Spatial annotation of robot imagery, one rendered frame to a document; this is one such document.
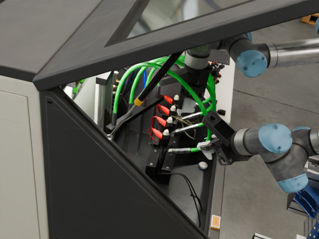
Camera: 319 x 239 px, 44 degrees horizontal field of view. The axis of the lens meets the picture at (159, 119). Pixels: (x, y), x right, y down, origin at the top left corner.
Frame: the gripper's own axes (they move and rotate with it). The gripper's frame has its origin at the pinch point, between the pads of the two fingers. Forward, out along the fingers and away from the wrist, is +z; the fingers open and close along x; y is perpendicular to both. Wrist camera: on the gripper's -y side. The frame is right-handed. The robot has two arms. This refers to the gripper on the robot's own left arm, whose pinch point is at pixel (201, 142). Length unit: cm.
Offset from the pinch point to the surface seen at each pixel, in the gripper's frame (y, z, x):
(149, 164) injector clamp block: 2.1, 29.3, -7.9
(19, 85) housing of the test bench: -43, -5, -41
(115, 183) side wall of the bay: -5.7, 1.8, -31.3
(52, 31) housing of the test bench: -53, 4, -22
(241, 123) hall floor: 54, 167, 143
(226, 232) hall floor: 85, 105, 43
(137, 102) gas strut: -23.5, -18.8, -21.3
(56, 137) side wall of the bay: -26.1, 1.3, -38.6
